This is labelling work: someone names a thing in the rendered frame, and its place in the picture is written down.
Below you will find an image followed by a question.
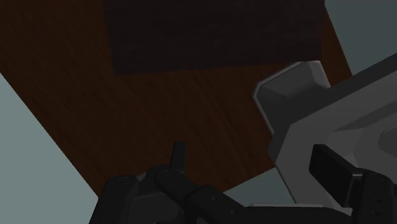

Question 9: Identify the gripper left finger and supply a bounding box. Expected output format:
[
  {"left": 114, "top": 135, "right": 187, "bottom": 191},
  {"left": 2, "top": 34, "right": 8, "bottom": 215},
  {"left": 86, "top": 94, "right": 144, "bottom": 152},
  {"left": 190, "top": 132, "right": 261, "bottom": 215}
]
[{"left": 89, "top": 141, "right": 246, "bottom": 224}]

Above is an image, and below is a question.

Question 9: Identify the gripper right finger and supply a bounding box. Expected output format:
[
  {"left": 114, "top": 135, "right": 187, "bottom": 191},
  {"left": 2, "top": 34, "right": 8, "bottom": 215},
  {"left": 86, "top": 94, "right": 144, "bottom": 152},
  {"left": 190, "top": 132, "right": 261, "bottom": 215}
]
[{"left": 308, "top": 143, "right": 397, "bottom": 224}]

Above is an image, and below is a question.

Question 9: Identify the grey angular appliance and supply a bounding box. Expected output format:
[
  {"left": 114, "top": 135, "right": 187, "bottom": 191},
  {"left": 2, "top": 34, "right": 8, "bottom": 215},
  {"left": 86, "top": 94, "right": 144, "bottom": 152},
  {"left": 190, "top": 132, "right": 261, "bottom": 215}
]
[{"left": 253, "top": 53, "right": 397, "bottom": 216}]

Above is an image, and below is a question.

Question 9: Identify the brown wooden table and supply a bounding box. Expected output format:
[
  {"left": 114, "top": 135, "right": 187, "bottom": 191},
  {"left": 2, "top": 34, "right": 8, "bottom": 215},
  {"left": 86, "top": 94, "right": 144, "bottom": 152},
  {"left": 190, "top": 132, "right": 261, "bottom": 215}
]
[{"left": 0, "top": 0, "right": 353, "bottom": 199}]

